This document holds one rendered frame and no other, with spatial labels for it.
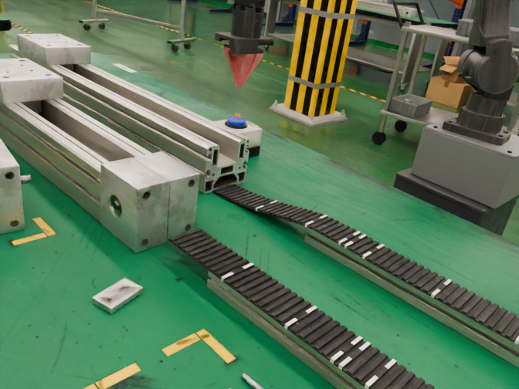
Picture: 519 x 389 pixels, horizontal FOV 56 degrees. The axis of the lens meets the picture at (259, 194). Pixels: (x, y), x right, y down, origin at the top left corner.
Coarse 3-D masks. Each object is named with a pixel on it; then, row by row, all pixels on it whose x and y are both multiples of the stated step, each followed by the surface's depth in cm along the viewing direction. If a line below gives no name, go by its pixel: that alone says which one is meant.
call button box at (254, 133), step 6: (222, 120) 101; (228, 126) 97; (234, 126) 98; (246, 126) 99; (252, 126) 100; (240, 132) 96; (246, 132) 97; (252, 132) 98; (258, 132) 99; (252, 138) 98; (258, 138) 100; (252, 144) 99; (258, 144) 101; (252, 150) 100; (258, 150) 101; (252, 156) 101
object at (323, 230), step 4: (336, 220) 73; (328, 224) 71; (332, 224) 71; (336, 224) 72; (340, 224) 72; (316, 228) 69; (320, 228) 70; (324, 228) 70; (328, 228) 70; (332, 228) 70; (336, 228) 71; (320, 232) 69; (324, 232) 69; (328, 232) 69
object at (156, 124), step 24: (72, 72) 110; (96, 72) 113; (72, 96) 108; (96, 96) 100; (120, 96) 98; (144, 96) 101; (120, 120) 96; (144, 120) 90; (168, 120) 88; (192, 120) 92; (144, 144) 92; (168, 144) 86; (192, 144) 81; (216, 144) 81; (240, 144) 84; (192, 168) 84; (216, 168) 82; (240, 168) 87
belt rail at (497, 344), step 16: (304, 240) 73; (320, 240) 71; (336, 256) 69; (352, 256) 67; (368, 272) 66; (384, 272) 64; (384, 288) 65; (400, 288) 64; (416, 304) 62; (432, 304) 61; (448, 320) 59; (464, 320) 58; (480, 336) 57; (496, 336) 55; (496, 352) 56; (512, 352) 55
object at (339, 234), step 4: (340, 228) 70; (344, 228) 71; (348, 228) 71; (352, 228) 71; (332, 232) 69; (336, 232) 69; (340, 232) 70; (344, 232) 70; (348, 232) 70; (352, 232) 70; (328, 236) 68; (332, 236) 68; (336, 236) 68; (340, 236) 68; (344, 236) 69; (332, 240) 68; (336, 240) 68
